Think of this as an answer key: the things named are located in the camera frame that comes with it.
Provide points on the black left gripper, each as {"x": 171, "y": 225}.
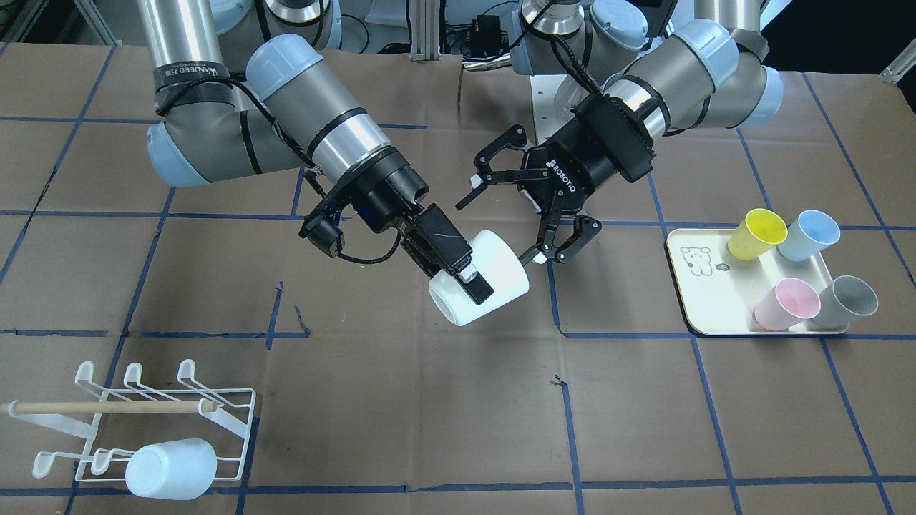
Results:
{"x": 572, "y": 162}

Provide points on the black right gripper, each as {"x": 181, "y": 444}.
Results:
{"x": 391, "y": 189}

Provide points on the white plastic cup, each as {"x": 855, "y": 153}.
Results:
{"x": 496, "y": 266}

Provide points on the light blue plastic cup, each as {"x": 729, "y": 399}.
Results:
{"x": 811, "y": 233}
{"x": 180, "y": 470}

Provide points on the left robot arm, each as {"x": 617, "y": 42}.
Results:
{"x": 617, "y": 101}

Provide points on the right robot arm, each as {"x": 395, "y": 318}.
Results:
{"x": 292, "y": 112}

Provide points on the yellow plastic cup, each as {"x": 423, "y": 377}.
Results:
{"x": 759, "y": 231}

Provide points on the pink plastic cup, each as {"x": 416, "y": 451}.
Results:
{"x": 791, "y": 301}

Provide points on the grey plastic cup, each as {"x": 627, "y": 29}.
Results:
{"x": 845, "y": 300}

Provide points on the small black electronics box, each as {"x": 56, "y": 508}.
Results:
{"x": 485, "y": 38}

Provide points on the cream plastic tray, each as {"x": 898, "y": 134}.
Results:
{"x": 719, "y": 292}

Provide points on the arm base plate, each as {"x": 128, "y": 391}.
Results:
{"x": 552, "y": 98}

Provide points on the aluminium frame post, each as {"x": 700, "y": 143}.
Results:
{"x": 424, "y": 21}

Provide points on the white wire cup rack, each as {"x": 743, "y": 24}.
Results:
{"x": 94, "y": 433}

